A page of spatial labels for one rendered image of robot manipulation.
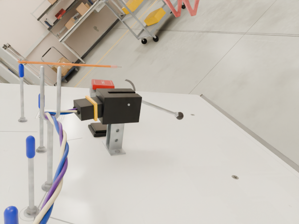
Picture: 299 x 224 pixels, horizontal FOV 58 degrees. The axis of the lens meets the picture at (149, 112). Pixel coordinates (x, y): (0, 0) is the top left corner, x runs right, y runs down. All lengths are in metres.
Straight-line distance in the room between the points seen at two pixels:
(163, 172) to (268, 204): 0.14
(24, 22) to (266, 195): 8.38
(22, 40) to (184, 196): 8.37
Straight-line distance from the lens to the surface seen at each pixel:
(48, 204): 0.18
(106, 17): 8.72
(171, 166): 0.40
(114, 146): 0.42
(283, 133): 1.77
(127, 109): 0.39
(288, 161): 0.52
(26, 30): 8.59
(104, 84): 0.63
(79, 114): 0.38
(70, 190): 0.34
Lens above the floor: 1.27
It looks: 26 degrees down
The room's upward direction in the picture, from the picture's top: 47 degrees counter-clockwise
